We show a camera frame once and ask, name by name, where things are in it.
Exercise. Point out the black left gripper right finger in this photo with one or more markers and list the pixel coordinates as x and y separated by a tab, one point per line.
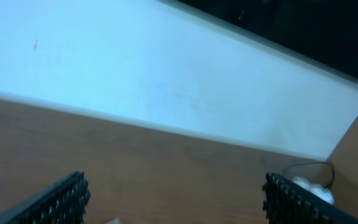
288	203

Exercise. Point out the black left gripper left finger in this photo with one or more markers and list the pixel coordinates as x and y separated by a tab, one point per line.
62	202

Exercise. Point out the white power strip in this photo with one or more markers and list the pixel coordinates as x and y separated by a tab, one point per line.
316	189

